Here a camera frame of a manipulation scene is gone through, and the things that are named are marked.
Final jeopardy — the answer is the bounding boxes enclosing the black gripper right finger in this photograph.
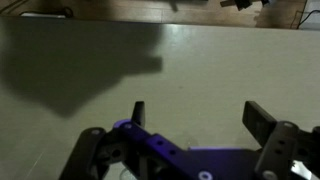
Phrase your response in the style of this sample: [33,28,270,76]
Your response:
[242,100,320,180]

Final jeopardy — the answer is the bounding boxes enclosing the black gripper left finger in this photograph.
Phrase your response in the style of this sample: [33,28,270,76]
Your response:
[59,100,189,180]

